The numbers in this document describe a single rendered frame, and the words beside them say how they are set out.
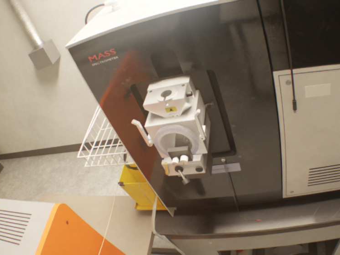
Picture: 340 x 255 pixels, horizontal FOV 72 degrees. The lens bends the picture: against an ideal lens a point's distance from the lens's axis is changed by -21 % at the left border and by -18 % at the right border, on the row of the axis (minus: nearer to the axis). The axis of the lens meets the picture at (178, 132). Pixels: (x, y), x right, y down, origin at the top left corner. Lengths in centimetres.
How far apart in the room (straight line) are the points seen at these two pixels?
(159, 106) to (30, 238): 48
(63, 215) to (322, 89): 69
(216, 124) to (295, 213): 46
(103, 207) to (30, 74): 156
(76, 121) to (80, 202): 135
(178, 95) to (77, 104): 194
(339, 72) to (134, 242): 89
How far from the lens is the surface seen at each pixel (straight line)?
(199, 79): 57
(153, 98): 54
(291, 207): 96
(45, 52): 206
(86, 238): 82
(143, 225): 109
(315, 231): 101
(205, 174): 67
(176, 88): 54
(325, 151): 74
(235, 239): 101
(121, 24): 53
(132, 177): 104
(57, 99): 250
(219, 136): 67
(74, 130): 269
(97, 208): 126
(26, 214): 82
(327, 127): 68
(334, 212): 96
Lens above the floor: 158
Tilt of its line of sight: 41 degrees down
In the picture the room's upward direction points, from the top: 24 degrees counter-clockwise
